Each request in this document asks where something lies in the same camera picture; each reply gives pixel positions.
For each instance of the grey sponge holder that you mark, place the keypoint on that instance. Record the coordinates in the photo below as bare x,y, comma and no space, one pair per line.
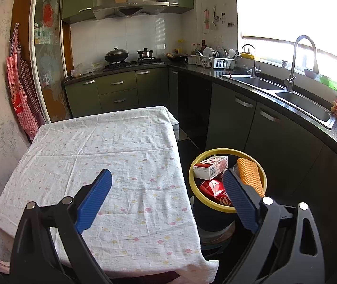
311,73

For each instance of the gas stove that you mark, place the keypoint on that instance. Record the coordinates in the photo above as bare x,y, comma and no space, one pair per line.
133,63

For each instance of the yellow rimmed trash bin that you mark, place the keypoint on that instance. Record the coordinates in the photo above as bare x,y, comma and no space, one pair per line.
213,222

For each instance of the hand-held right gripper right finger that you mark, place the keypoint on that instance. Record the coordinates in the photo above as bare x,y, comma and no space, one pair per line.
241,198

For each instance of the sliding glass door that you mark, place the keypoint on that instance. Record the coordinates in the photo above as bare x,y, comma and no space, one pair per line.
50,65

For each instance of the red soda can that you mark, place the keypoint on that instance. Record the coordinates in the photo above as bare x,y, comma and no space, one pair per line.
214,188

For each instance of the red checked apron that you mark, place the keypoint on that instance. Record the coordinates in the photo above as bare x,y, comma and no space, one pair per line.
17,94

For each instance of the steel double sink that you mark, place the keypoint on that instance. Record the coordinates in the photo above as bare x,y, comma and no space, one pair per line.
298,100

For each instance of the green plastic tray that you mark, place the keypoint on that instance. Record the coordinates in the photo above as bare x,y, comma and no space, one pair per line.
331,83

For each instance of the white red carton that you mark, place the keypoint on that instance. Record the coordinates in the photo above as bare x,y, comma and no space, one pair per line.
210,170

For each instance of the black frying pan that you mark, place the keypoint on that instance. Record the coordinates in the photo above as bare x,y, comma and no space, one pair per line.
177,56

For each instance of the clear plastic bag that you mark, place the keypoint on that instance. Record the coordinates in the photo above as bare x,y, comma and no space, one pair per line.
87,68

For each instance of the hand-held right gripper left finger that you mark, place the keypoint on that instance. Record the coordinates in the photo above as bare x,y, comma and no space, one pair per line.
94,201

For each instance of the hanging wall ornament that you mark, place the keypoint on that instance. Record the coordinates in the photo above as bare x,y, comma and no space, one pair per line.
206,20

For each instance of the green base cabinets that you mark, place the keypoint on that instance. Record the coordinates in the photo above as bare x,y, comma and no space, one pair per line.
230,118

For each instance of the white dish rack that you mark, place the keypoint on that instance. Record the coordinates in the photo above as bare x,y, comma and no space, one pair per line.
213,62

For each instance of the steel range hood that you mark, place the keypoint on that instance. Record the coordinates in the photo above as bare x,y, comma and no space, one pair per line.
127,10
73,0

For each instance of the black wok with lid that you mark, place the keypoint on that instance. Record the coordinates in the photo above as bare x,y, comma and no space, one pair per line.
116,54

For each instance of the large steel faucet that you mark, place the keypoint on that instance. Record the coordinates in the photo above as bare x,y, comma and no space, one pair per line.
290,82

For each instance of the white dotted tablecloth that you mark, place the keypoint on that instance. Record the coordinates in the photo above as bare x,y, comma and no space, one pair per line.
112,142

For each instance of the dark checked apron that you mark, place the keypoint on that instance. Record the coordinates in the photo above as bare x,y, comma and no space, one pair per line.
30,88

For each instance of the small steel faucet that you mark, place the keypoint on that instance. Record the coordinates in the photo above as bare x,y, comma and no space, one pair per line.
253,69

